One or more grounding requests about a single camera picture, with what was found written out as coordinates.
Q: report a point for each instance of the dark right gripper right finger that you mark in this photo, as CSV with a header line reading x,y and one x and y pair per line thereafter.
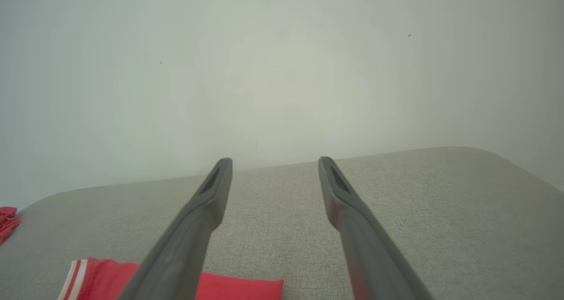
x,y
370,256

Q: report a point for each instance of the red shorts with white panels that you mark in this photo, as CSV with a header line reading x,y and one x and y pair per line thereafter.
x,y
8,223

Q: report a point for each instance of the red jersey with black numbers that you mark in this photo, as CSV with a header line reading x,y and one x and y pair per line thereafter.
x,y
110,280

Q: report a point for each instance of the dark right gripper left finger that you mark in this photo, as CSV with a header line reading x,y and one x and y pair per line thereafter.
x,y
185,247

